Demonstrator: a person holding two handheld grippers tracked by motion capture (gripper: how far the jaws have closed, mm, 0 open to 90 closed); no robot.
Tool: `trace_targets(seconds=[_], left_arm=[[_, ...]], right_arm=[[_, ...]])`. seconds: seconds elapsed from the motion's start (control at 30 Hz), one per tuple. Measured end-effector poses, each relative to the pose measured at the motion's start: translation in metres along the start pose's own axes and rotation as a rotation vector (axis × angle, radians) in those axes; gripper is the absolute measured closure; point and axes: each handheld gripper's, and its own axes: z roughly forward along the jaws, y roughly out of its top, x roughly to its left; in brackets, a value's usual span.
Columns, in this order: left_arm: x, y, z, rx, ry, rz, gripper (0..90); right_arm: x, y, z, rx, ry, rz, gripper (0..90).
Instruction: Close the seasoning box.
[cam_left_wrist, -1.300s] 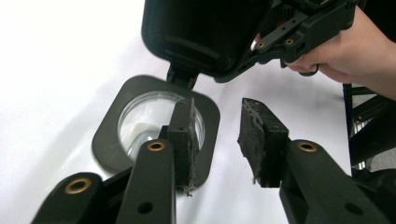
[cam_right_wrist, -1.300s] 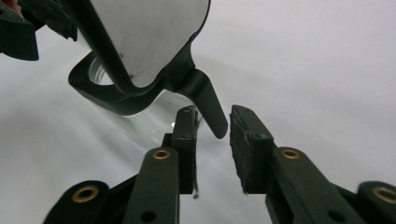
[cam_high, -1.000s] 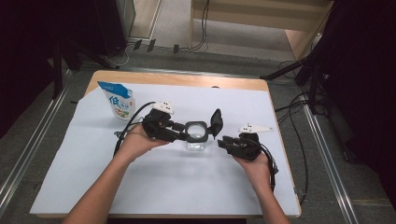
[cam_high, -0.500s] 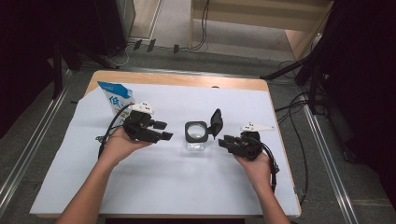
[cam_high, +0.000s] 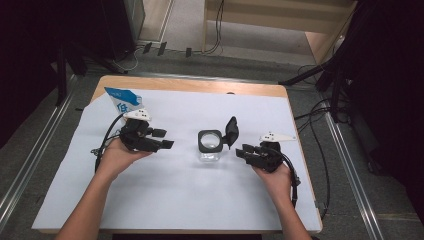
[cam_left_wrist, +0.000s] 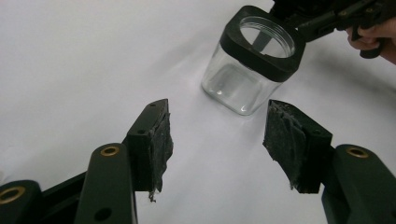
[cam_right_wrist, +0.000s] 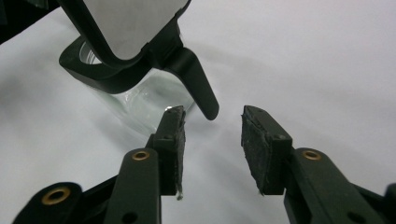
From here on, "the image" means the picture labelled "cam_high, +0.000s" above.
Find light wooden shelf unit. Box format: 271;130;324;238
201;0;358;65

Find white floor cable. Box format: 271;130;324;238
111;45;145;73

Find person's right hand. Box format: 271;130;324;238
252;164;292;203

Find white paper sheet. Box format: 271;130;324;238
31;87;323;233

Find metal floor rail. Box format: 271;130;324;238
0;74;80;232
321;93;385;240

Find black floor cables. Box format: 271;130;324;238
293;64;334;221

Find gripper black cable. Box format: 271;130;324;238
266;146;302;208
90;112;135;174

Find dark cabinet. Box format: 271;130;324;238
99;0;146;62

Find person's left hand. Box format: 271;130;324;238
96;138;153;183

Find black curtain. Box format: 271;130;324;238
0;0;104;149
339;0;424;224

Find hanging black cable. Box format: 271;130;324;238
202;0;225;55

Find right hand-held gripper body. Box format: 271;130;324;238
248;132;297;174

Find white and blue pouch bag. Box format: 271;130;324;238
104;86;144;116

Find glass jar with black lid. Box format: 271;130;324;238
197;115;240;164

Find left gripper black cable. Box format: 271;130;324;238
90;112;135;174

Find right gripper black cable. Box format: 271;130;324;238
266;146;302;208

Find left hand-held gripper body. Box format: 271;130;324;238
119;108;160;154

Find black stand with legs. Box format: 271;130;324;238
278;49;356;124
53;38;129;108

